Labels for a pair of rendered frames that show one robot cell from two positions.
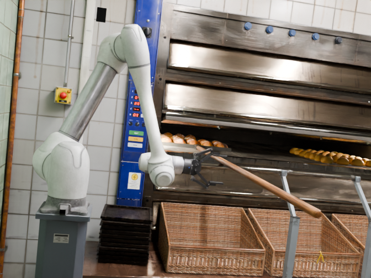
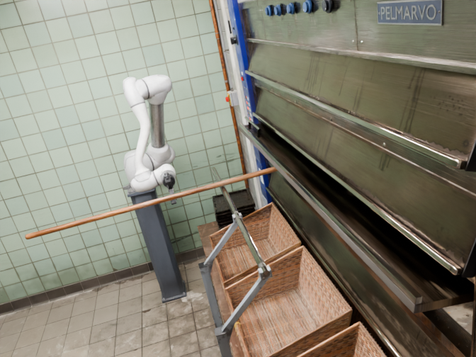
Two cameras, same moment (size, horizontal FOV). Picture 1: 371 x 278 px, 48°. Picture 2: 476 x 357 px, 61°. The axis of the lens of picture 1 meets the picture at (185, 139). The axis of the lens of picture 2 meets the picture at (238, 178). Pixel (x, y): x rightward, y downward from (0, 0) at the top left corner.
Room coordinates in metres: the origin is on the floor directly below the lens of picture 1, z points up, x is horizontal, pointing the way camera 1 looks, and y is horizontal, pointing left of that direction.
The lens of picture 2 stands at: (2.55, -2.34, 2.09)
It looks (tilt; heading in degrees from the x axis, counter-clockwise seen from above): 23 degrees down; 93
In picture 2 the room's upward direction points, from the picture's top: 12 degrees counter-clockwise
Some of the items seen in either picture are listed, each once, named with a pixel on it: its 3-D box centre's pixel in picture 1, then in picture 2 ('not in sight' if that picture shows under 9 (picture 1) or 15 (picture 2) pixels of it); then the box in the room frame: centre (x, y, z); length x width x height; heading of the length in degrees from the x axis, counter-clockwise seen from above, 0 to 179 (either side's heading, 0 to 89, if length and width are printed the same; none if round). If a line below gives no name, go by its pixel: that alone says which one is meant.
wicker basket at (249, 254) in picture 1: (208, 236); (252, 248); (2.44, -0.20, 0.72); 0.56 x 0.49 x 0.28; 101
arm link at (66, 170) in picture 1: (68, 168); (136, 165); (1.69, 0.46, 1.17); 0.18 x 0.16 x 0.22; 37
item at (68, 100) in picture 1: (64, 95); (233, 98); (2.48, 0.75, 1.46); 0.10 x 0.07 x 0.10; 101
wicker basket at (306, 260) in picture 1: (299, 241); (282, 309); (2.55, -0.78, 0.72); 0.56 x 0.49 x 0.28; 102
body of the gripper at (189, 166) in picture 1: (191, 166); (168, 182); (2.01, -0.04, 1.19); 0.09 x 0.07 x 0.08; 101
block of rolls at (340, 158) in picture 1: (331, 156); not in sight; (3.36, -1.20, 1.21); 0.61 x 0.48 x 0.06; 11
